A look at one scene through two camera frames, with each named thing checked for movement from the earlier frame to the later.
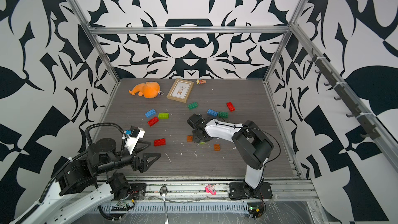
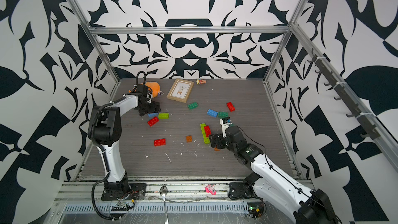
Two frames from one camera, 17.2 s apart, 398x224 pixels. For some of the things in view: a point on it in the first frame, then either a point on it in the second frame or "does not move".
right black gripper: [195, 139] -> [218, 137]
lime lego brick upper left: [164, 115] does not move
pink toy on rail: [211, 189] does not move
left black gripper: [139, 164] -> [154, 110]
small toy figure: [200, 81] does not move
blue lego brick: [150, 113] does not move
